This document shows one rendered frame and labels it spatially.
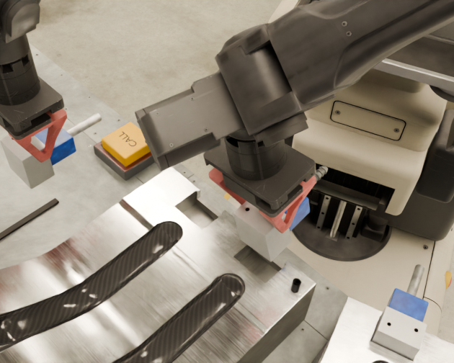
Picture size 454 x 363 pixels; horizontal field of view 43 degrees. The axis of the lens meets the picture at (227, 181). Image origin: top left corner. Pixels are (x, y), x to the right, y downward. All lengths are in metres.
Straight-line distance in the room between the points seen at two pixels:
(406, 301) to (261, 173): 0.28
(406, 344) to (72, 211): 0.50
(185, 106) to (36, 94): 0.26
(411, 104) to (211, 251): 0.43
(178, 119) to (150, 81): 1.89
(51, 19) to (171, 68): 0.63
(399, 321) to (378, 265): 0.79
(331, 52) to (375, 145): 0.62
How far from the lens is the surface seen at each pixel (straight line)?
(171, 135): 0.47
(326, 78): 0.40
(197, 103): 0.47
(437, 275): 1.54
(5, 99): 0.68
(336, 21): 0.39
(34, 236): 0.86
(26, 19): 0.58
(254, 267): 0.73
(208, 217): 0.78
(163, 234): 0.73
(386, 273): 1.50
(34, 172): 0.76
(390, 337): 0.70
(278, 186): 0.55
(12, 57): 0.65
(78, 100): 1.05
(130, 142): 0.91
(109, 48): 2.54
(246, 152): 0.53
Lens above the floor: 1.48
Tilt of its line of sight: 49 degrees down
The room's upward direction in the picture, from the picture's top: 5 degrees clockwise
